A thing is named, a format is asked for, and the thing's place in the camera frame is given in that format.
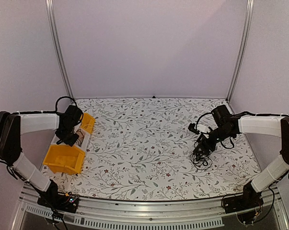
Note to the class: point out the translucent white plastic bin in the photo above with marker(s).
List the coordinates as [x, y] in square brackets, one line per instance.
[81, 143]

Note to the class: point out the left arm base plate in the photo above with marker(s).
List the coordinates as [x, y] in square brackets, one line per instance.
[63, 202]

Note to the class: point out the left aluminium frame post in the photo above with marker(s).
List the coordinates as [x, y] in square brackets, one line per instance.
[56, 42]

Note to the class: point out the yellow plastic bin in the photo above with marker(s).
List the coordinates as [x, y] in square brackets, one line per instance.
[64, 159]
[88, 123]

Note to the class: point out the aluminium front rail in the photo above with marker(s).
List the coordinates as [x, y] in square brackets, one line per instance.
[102, 214]

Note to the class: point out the right aluminium frame post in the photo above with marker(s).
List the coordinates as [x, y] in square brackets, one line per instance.
[242, 48]

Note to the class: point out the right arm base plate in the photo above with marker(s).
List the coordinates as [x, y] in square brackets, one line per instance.
[236, 203]

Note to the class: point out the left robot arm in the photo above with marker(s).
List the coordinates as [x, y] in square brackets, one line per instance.
[21, 133]

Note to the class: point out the yellow plastic bin far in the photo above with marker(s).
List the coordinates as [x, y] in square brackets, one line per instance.
[88, 123]

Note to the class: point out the aluminium frame post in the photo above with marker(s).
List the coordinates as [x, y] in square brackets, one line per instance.
[242, 48]
[56, 42]

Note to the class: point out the floral patterned table mat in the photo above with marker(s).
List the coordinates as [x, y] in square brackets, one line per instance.
[140, 148]

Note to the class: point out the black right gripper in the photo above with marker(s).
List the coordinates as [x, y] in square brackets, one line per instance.
[202, 144]

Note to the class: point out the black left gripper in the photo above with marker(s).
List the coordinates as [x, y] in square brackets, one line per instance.
[70, 142]

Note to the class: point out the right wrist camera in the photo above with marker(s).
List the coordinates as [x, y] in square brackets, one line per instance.
[199, 129]

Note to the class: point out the yellow plastic bin near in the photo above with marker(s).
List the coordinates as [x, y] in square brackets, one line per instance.
[64, 159]

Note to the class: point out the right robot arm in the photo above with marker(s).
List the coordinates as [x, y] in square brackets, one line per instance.
[268, 133]

